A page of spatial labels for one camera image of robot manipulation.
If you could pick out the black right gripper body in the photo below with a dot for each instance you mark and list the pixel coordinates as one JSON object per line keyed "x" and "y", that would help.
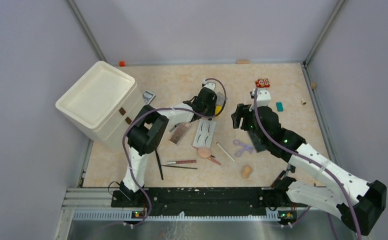
{"x": 245, "y": 111}

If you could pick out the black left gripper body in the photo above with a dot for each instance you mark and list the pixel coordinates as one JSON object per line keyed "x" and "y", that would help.
{"x": 209, "y": 109}

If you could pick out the white plastic drawer organizer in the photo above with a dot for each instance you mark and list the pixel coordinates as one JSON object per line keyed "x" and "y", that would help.
{"x": 102, "y": 104}

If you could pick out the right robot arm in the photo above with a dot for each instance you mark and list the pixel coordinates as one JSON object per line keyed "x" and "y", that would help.
{"x": 358, "y": 203}

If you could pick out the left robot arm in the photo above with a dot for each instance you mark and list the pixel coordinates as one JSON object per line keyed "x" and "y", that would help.
{"x": 149, "y": 127}

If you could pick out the beige makeup sponge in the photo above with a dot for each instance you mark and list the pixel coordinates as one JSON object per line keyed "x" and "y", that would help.
{"x": 246, "y": 171}

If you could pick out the black makeup brush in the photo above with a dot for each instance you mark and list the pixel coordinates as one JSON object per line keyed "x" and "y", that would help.
{"x": 159, "y": 165}

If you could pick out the yellow rectangular toy block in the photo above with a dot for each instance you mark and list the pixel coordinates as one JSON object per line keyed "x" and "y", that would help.
{"x": 218, "y": 108}

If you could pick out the dark green building baseplate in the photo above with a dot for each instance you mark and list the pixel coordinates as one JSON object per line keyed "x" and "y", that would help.
{"x": 258, "y": 146}

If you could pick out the white false eyelash card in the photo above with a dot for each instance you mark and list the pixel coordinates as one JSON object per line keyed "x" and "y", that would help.
{"x": 204, "y": 134}

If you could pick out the teal toy block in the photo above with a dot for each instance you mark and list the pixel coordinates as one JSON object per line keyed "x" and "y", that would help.
{"x": 279, "y": 106}

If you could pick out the brown eyeshadow palette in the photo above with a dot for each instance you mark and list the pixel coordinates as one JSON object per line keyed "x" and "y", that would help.
{"x": 179, "y": 132}

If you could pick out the white cosmetic pencil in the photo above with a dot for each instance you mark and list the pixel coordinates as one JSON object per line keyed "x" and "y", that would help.
{"x": 226, "y": 152}

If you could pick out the peach powder puff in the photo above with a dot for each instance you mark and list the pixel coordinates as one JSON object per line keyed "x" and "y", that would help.
{"x": 204, "y": 152}

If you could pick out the blue playing card deck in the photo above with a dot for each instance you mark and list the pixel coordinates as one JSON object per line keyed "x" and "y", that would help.
{"x": 148, "y": 97}

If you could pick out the silver red lip pencil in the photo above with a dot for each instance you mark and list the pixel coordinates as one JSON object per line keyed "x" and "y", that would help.
{"x": 178, "y": 162}

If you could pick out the thin black pencil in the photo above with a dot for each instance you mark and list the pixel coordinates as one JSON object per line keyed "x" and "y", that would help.
{"x": 179, "y": 167}

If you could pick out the wooden block at wall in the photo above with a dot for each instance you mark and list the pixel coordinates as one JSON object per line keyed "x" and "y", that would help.
{"x": 243, "y": 61}

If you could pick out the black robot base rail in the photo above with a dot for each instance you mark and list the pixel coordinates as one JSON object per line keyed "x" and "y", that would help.
{"x": 204, "y": 201}

